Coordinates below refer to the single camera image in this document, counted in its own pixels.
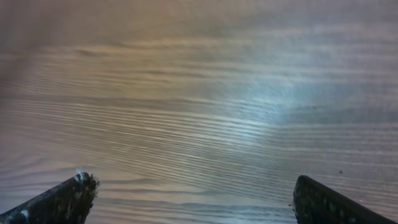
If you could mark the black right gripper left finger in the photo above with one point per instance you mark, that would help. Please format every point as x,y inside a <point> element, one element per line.
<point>69,202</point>

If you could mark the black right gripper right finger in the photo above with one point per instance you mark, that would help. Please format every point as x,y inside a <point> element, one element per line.
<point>315,203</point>

